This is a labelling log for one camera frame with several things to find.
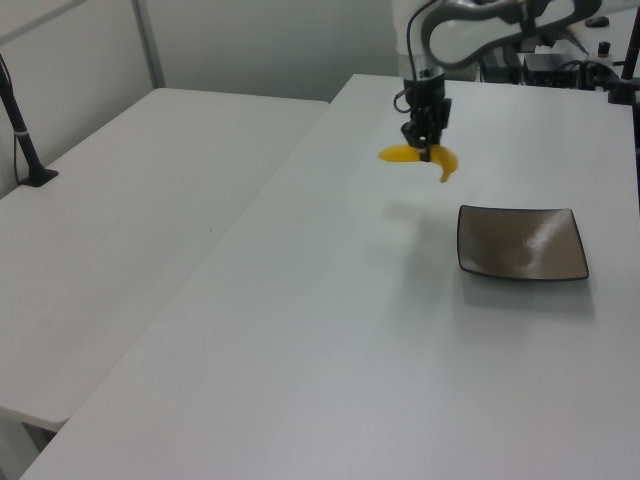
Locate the black computer mouse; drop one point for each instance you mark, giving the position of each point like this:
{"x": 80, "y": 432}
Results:
{"x": 597, "y": 21}

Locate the black clamp stand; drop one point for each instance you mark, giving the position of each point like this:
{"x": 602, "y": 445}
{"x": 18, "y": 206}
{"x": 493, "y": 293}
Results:
{"x": 626, "y": 75}

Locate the black camera pole with base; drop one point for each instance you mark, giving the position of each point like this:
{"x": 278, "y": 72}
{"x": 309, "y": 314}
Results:
{"x": 22, "y": 137}

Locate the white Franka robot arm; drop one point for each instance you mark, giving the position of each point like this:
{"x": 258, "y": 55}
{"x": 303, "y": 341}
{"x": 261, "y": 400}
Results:
{"x": 460, "y": 42}

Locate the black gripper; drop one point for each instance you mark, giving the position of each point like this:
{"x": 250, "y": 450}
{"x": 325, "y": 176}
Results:
{"x": 425, "y": 95}

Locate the yellow banana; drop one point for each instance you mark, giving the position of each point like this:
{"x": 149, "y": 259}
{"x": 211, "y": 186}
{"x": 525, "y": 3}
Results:
{"x": 447, "y": 161}

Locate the black electronics box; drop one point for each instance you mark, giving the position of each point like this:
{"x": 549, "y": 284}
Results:
{"x": 552, "y": 70}

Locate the dark grey equipment box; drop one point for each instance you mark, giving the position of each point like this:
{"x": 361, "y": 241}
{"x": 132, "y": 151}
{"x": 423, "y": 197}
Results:
{"x": 502, "y": 65}

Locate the brown square ceramic plate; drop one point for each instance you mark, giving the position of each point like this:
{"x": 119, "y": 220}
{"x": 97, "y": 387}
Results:
{"x": 520, "y": 242}

